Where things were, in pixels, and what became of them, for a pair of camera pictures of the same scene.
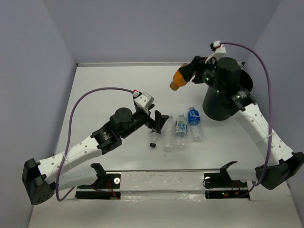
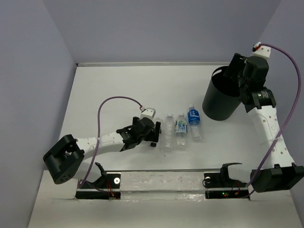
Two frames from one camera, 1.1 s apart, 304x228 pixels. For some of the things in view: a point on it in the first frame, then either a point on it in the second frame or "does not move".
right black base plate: [222, 180] does not move
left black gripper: [157, 124] -> [151, 136]
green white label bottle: [181, 133] does not move
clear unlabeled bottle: [168, 135] does not move
